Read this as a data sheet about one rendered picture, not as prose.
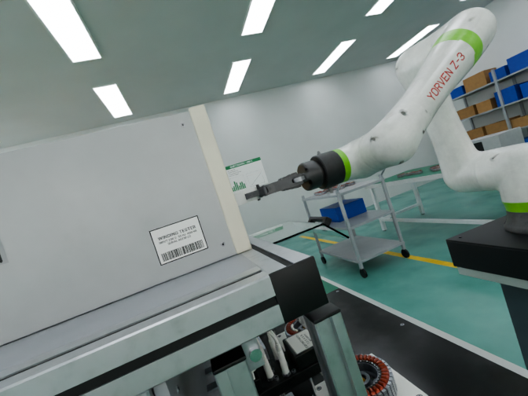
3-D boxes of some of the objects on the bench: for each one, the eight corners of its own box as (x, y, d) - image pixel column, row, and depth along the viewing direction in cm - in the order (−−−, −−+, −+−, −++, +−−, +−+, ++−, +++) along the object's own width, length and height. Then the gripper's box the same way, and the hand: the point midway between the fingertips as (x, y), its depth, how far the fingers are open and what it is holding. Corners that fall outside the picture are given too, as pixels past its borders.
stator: (370, 361, 57) (364, 344, 56) (412, 395, 46) (406, 375, 46) (324, 388, 54) (317, 370, 53) (357, 431, 43) (350, 409, 43)
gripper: (333, 184, 66) (240, 216, 60) (309, 188, 79) (231, 216, 72) (324, 154, 66) (229, 183, 59) (302, 164, 78) (222, 188, 72)
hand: (243, 196), depth 67 cm, fingers closed
